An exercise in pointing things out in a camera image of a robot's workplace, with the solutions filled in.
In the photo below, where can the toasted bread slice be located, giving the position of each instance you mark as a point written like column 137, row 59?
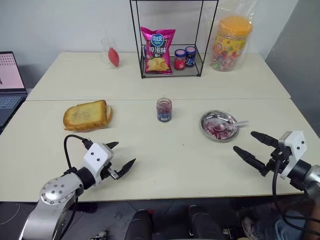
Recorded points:
column 83, row 116

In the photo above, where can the clear glass cup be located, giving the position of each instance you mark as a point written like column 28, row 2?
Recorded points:
column 105, row 53

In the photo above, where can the clear plastic bag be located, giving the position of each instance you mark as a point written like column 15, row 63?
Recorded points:
column 251, row 10

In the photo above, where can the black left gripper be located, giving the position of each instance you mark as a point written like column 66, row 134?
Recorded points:
column 111, row 173

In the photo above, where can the round metal plate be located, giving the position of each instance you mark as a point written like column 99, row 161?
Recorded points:
column 212, row 133

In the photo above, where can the dark laptop computer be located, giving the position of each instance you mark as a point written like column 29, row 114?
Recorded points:
column 11, row 72

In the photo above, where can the candy jar orange lid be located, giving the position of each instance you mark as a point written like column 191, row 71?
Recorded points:
column 228, row 45

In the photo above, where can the red jar with blue lid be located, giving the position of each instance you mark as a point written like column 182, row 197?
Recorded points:
column 179, row 61

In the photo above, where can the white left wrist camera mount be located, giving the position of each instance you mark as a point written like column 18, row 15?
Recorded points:
column 96, row 155

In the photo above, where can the red bulb pipette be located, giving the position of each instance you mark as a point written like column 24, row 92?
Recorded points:
column 114, row 58

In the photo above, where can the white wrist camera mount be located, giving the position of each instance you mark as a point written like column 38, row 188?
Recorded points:
column 96, row 155
column 296, row 142

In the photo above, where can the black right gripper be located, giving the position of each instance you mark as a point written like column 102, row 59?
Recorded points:
column 271, row 165

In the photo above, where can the white plastic spoon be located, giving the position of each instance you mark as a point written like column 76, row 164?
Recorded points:
column 237, row 123

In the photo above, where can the person's jeans leg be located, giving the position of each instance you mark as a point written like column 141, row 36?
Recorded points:
column 295, row 231

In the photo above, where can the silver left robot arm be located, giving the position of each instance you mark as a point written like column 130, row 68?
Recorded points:
column 55, row 192

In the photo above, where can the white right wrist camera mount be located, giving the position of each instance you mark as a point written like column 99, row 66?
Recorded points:
column 296, row 142

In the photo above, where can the pink potato chips bag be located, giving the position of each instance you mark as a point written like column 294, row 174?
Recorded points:
column 157, row 52

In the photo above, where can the dark rounded shape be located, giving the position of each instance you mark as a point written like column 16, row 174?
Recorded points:
column 202, row 222
column 140, row 225

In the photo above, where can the open glass jam jar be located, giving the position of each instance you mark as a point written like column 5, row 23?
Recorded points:
column 164, row 111

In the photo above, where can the person's sneaker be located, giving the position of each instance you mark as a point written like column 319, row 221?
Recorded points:
column 248, row 228

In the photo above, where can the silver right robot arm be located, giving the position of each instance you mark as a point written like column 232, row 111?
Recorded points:
column 311, row 177

